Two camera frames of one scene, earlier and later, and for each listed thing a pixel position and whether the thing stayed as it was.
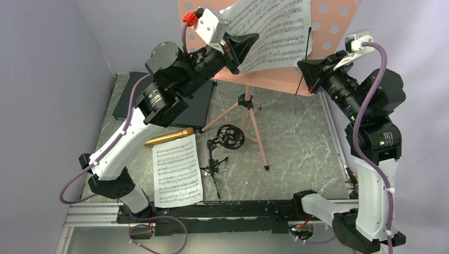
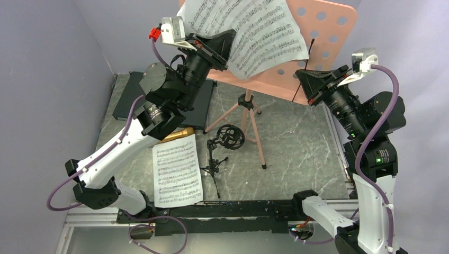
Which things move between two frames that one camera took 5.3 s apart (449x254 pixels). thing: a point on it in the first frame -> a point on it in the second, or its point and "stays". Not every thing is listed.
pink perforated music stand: (248, 104) -> (326, 28)
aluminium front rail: (97, 215) stays
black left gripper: (236, 48) -> (216, 49)
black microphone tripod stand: (230, 136) stays
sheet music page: (284, 27) stays
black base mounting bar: (271, 217) stays
